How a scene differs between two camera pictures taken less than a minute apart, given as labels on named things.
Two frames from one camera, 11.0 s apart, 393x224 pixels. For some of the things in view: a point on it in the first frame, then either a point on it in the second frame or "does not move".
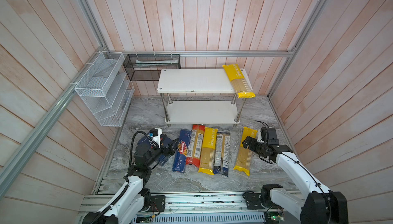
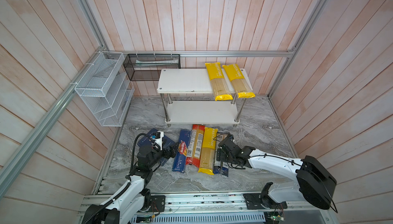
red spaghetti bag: (194, 152) does not move
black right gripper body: (255, 145) → (222, 157)
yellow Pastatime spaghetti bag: (238, 81) does not move
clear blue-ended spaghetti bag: (222, 147) does not move
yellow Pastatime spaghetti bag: (243, 159) → (221, 90)
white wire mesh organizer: (106, 89) does not move
